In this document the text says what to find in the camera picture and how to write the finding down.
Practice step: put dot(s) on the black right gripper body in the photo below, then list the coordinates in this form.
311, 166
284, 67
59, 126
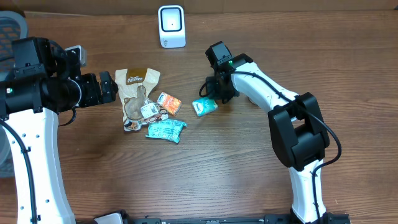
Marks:
217, 90

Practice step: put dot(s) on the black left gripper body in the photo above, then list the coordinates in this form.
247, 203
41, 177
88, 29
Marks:
91, 94

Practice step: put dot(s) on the teal Kleenex tissue pack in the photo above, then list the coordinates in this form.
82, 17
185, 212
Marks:
204, 106

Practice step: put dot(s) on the brown Pantree mushroom bag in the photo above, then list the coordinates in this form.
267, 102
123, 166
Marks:
134, 87

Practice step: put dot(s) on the orange Kleenex tissue pack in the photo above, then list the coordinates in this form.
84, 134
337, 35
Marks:
170, 103

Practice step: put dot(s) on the mixed beans printed bag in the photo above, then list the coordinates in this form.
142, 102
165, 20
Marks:
149, 116

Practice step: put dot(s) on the teal wet wipes pack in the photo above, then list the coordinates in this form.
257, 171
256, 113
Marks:
168, 129

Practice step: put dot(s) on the green lid beige jar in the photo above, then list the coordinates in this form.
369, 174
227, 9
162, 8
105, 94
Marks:
253, 102

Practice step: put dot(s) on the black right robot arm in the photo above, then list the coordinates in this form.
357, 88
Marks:
298, 134

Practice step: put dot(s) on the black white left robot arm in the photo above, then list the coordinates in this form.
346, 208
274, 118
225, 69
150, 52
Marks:
46, 81

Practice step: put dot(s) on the white barcode scanner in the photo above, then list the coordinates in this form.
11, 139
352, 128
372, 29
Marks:
171, 19

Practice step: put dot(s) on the grey plastic mesh basket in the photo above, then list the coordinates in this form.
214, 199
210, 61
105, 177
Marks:
13, 27

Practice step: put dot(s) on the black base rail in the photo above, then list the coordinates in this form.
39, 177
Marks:
266, 219

